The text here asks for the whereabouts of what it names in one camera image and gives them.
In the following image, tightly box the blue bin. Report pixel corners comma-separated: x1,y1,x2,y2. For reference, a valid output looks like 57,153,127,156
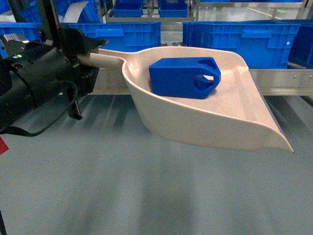
0,22,161,52
158,0,188,18
182,20,313,69
112,0,144,18

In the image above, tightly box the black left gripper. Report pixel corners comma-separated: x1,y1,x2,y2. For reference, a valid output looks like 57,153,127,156
4,27,108,108

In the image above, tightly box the steel flow rack shelf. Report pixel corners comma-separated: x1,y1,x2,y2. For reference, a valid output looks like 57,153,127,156
0,0,313,96

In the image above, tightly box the black vertical mast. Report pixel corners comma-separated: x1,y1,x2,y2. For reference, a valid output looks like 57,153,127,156
36,0,61,49

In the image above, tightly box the black cable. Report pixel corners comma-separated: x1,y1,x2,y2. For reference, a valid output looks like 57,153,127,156
4,82,79,137

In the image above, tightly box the blue bin left front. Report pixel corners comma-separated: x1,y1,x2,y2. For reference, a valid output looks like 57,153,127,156
0,22,161,52

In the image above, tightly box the beige plastic dustpan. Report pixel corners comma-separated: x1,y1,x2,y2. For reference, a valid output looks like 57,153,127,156
79,46,293,152

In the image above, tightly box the blue plastic part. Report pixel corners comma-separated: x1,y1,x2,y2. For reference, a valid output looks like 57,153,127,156
149,57,221,99

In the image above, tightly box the blue bin left rear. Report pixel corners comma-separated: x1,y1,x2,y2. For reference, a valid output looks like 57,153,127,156
112,0,144,18

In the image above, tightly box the blue bin right front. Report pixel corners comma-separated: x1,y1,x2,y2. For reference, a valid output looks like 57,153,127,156
182,20,313,69

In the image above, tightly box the blue bin right rear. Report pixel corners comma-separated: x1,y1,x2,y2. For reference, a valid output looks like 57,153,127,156
158,0,188,18

